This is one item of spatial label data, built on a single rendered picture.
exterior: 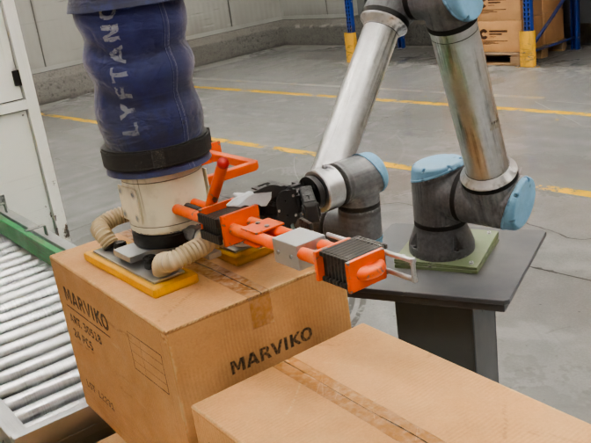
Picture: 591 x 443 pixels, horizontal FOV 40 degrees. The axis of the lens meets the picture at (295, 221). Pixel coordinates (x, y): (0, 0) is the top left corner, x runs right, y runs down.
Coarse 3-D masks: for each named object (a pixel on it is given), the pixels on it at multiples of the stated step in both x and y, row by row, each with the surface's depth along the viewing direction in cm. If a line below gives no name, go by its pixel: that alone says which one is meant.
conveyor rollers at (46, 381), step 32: (0, 256) 355; (32, 256) 346; (0, 288) 313; (32, 288) 311; (0, 320) 287; (32, 320) 284; (64, 320) 282; (0, 352) 261; (32, 352) 258; (64, 352) 255; (0, 384) 244; (32, 384) 241; (64, 384) 237; (32, 416) 223
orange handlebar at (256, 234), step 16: (240, 160) 190; (256, 160) 188; (208, 176) 180; (176, 208) 161; (192, 208) 158; (256, 224) 142; (272, 224) 141; (256, 240) 139; (272, 240) 135; (320, 240) 132; (304, 256) 128; (368, 272) 118
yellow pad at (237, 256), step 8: (216, 248) 170; (224, 248) 169; (232, 248) 167; (240, 248) 167; (248, 248) 167; (256, 248) 167; (264, 248) 167; (224, 256) 167; (232, 256) 164; (240, 256) 164; (248, 256) 165; (256, 256) 166; (232, 264) 165; (240, 264) 164
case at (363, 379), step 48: (336, 336) 156; (384, 336) 154; (240, 384) 144; (288, 384) 142; (336, 384) 140; (384, 384) 138; (432, 384) 136; (480, 384) 134; (240, 432) 130; (288, 432) 128; (336, 432) 126; (384, 432) 125; (432, 432) 123; (480, 432) 121; (528, 432) 120; (576, 432) 118
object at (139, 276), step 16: (96, 256) 175; (112, 256) 173; (144, 256) 162; (112, 272) 168; (128, 272) 163; (144, 272) 161; (176, 272) 158; (192, 272) 159; (144, 288) 156; (160, 288) 154; (176, 288) 156
